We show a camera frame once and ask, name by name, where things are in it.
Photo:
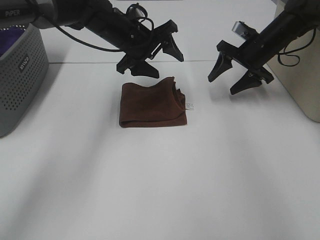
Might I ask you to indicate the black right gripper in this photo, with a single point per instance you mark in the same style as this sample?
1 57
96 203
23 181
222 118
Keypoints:
252 54

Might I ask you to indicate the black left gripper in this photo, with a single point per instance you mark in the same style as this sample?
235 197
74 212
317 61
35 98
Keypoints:
160 39

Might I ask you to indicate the brown towel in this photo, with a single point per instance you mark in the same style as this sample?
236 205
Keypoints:
159 105

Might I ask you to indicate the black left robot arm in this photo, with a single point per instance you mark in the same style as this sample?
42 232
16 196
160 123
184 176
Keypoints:
131 32

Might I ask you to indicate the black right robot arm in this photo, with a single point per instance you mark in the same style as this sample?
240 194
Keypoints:
297 18

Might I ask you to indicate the beige storage bin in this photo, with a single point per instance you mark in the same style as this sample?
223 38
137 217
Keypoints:
302 81

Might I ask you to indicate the grey perforated laundry basket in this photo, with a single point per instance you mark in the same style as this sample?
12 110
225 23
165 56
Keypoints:
22 71

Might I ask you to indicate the purple cloth in basket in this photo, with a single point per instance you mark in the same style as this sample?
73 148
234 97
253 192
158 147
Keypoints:
8 37

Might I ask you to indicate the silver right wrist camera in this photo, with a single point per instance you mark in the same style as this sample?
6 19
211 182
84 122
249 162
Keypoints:
243 30

